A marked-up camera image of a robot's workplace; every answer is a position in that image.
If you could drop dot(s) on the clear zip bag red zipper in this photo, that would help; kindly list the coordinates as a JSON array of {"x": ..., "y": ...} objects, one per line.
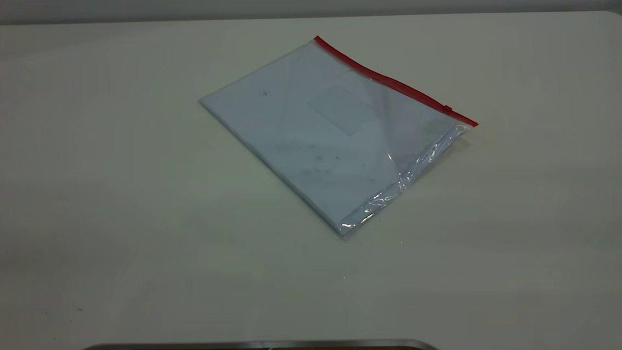
[{"x": 340, "y": 146}]

